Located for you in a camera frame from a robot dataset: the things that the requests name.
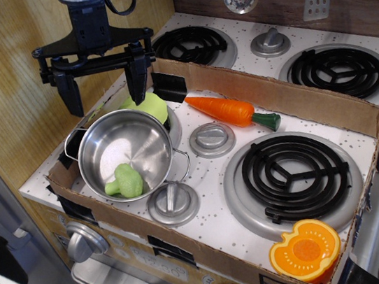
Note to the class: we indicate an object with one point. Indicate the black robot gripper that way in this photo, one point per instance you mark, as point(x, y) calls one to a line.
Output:
point(93, 46)

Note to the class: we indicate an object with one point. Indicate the green toy broccoli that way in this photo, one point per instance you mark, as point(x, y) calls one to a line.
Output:
point(128, 182)

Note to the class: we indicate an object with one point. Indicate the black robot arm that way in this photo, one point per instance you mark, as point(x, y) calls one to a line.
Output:
point(93, 46)

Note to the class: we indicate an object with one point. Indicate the light green toy lid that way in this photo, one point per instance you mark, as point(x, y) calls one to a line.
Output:
point(152, 104)

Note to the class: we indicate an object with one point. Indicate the silver metal pot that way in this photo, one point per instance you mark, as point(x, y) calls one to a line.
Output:
point(125, 137)

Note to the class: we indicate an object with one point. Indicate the back left black burner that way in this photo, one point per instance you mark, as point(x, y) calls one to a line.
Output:
point(198, 45)

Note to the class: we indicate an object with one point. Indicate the black burner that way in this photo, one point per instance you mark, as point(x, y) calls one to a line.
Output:
point(198, 45)
point(346, 69)
point(277, 180)

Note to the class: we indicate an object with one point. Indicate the silver stove knob centre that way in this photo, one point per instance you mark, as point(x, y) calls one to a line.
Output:
point(212, 140)

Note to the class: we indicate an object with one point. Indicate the silver stove knob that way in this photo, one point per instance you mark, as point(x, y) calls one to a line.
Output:
point(271, 43)
point(174, 204)
point(212, 140)

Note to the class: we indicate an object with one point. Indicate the orange toy carrot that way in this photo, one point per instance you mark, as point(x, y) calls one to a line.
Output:
point(237, 113)

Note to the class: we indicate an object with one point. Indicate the silver stove knob front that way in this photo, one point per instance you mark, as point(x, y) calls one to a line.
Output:
point(174, 204)

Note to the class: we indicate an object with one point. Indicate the silver oven front knob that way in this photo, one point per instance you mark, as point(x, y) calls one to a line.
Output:
point(84, 242)

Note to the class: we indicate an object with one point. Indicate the silver stove knob back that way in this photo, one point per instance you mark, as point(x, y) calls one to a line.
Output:
point(271, 43)

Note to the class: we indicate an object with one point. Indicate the front right black burner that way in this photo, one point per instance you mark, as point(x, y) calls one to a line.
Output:
point(277, 180)

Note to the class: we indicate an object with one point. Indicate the brown cardboard fence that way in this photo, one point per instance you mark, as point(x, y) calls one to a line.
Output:
point(214, 247)

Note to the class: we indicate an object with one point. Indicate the back right black burner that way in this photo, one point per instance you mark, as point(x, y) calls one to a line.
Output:
point(346, 69)

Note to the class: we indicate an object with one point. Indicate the orange toy pumpkin half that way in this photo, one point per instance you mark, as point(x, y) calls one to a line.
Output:
point(307, 252)

